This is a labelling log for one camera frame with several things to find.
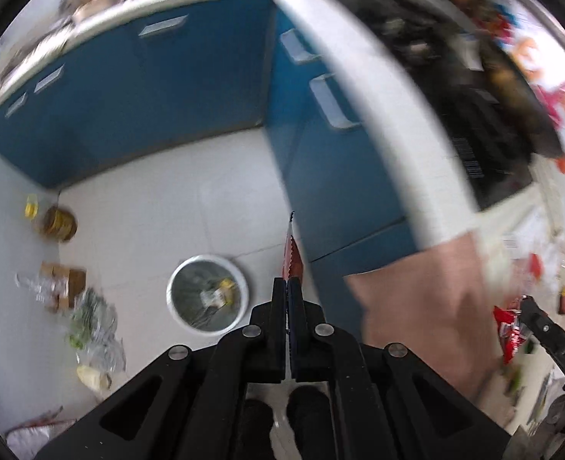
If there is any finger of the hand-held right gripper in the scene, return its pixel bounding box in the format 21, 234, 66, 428
520, 296, 565, 371

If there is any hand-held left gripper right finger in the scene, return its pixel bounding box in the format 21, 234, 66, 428
288, 279, 512, 460

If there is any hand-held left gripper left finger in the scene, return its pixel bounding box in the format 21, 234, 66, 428
36, 278, 288, 460

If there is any red serrated snack wrapper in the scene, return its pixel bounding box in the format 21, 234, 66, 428
281, 212, 307, 283

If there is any white round trash bin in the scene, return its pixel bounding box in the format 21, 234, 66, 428
166, 254, 251, 336

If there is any yellow wrapper in bin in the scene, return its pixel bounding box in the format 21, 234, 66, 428
201, 278, 237, 308

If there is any person's right black shoe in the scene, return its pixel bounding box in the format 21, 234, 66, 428
286, 386, 333, 460

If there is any person's black shoe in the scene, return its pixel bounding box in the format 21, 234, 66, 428
241, 398, 276, 460
286, 386, 333, 460

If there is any person's left black shoe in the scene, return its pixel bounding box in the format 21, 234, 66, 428
241, 398, 276, 460

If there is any short blue kitchen cabinet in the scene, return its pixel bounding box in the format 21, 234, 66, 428
264, 7, 419, 341

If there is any plastic bag of green vegetables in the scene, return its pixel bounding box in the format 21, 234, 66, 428
67, 287, 127, 375

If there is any pale cabbage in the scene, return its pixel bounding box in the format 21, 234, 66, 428
75, 365, 113, 391

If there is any brown cardboard box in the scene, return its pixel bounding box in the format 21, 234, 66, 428
40, 261, 88, 311

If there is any brown round jar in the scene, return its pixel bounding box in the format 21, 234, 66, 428
40, 205, 79, 243

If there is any clear crumpled plastic bottle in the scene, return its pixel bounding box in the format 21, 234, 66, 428
15, 272, 63, 312

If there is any black cooktop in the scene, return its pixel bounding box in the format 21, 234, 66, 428
332, 0, 563, 212

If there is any white and red plastic bag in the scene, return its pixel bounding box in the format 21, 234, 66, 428
5, 406, 79, 458

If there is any pile of colourful wrappers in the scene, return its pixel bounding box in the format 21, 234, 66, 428
455, 0, 565, 176

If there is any long blue kitchen cabinet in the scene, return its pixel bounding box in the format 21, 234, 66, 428
0, 0, 277, 190

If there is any silver cabinet handle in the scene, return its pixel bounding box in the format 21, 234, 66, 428
279, 29, 322, 65
309, 73, 362, 131
138, 15, 188, 39
33, 64, 66, 94
5, 92, 28, 118

